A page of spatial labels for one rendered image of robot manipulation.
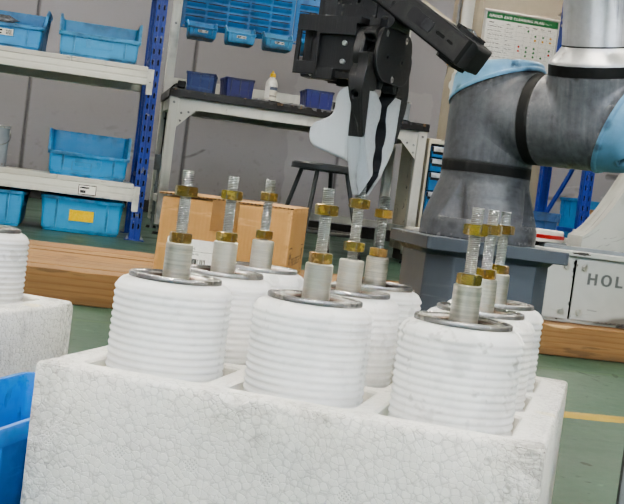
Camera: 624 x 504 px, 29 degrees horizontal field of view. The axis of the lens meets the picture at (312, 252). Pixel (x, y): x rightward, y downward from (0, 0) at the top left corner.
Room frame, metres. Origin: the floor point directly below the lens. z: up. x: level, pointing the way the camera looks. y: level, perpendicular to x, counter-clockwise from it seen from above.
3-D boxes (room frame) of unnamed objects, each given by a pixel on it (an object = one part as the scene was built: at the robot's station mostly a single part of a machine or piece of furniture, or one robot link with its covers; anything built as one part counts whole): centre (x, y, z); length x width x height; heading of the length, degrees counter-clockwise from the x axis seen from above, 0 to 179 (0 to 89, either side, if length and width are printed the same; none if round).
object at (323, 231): (0.94, -0.01, 0.30); 0.01 x 0.01 x 0.08
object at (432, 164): (6.77, -0.73, 0.35); 0.59 x 0.47 x 0.69; 11
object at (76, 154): (5.68, 1.11, 0.36); 0.50 x 0.38 x 0.21; 12
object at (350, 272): (1.06, -0.04, 0.26); 0.02 x 0.02 x 0.03
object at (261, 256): (1.20, 0.05, 0.26); 0.02 x 0.02 x 0.03
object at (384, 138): (1.08, -0.03, 0.38); 0.06 x 0.03 x 0.09; 62
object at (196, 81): (6.45, 0.70, 0.82); 0.24 x 0.16 x 0.11; 2
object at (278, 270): (1.20, 0.05, 0.25); 0.08 x 0.08 x 0.01
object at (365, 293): (1.06, -0.04, 0.25); 0.08 x 0.08 x 0.01
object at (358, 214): (1.06, -0.04, 0.31); 0.01 x 0.01 x 0.08
